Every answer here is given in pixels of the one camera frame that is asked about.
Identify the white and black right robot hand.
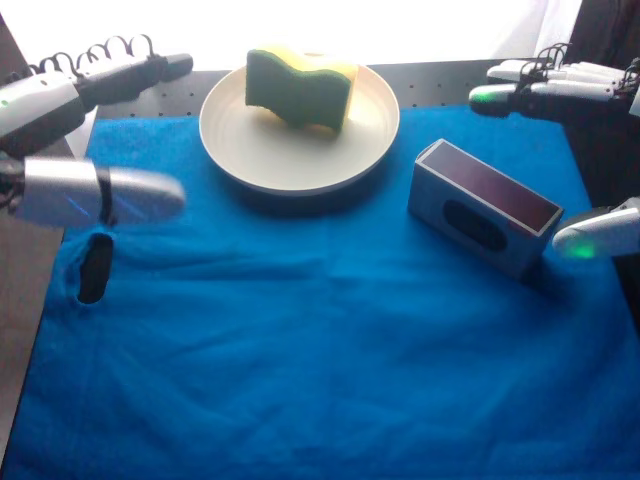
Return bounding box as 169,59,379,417
468,43,640,261

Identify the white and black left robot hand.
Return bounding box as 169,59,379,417
0,33,194,305

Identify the white rectangular box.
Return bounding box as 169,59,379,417
407,138,565,280

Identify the yellow and green sponge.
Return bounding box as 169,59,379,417
244,45,360,135

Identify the cream round plate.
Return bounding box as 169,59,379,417
198,62,401,197

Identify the blue cloth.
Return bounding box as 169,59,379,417
0,107,640,480

